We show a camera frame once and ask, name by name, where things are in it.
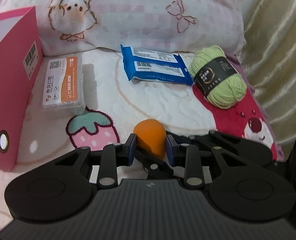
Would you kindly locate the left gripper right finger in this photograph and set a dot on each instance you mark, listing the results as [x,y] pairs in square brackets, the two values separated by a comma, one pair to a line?
[187,156]

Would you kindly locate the pink patterned pillow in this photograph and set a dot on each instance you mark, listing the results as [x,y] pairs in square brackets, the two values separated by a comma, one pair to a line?
[71,26]

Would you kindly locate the clear orange-label plastic case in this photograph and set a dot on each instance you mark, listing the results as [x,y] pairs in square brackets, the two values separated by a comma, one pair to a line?
[63,88]

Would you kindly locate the blue wet wipes pack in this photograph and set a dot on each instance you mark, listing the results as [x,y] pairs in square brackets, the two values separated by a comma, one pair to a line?
[151,65]

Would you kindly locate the pink cardboard box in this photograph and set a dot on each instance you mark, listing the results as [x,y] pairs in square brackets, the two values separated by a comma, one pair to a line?
[20,60]

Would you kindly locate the green yarn ball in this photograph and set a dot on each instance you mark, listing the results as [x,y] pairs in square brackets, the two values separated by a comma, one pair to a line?
[219,82]

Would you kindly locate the orange makeup sponge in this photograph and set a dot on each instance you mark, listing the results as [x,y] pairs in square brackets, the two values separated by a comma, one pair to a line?
[151,136]

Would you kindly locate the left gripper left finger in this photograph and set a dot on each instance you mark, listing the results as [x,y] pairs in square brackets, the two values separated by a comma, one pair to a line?
[113,156]

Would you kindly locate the beige satin curtain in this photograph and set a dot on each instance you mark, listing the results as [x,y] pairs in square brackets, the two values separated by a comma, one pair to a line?
[269,60]

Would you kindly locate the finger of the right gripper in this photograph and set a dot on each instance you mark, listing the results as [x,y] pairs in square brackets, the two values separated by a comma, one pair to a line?
[156,169]
[248,149]

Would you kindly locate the bear print bed blanket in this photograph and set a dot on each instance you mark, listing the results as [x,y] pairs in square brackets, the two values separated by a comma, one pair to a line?
[115,105]

